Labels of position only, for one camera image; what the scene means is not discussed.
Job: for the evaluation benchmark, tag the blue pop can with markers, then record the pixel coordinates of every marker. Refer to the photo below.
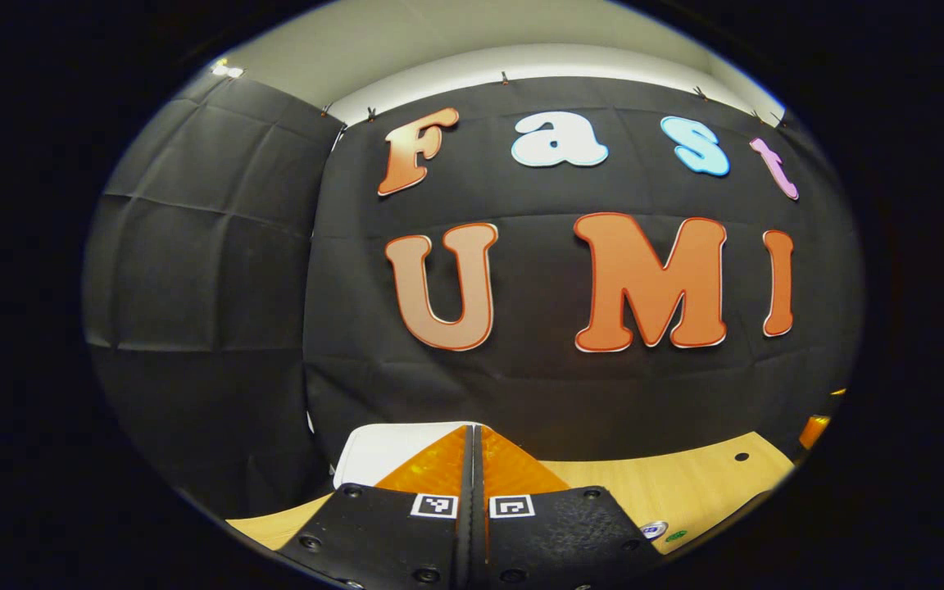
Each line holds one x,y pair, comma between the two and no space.
653,530

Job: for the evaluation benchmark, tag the white desktop garbage bin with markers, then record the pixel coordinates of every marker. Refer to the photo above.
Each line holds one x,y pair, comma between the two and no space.
382,451

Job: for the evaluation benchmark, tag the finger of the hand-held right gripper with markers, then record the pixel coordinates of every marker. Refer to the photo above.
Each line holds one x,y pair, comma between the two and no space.
814,430

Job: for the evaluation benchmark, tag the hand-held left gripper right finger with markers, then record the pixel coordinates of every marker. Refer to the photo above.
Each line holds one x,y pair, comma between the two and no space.
562,541

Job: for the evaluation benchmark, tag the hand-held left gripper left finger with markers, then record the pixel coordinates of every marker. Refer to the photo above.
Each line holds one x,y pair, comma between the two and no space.
382,541

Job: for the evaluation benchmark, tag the black backdrop cloth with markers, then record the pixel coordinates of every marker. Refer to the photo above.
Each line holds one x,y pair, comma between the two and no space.
218,287

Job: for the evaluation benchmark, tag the wooden desktop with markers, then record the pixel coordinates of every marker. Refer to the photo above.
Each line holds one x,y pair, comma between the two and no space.
669,483

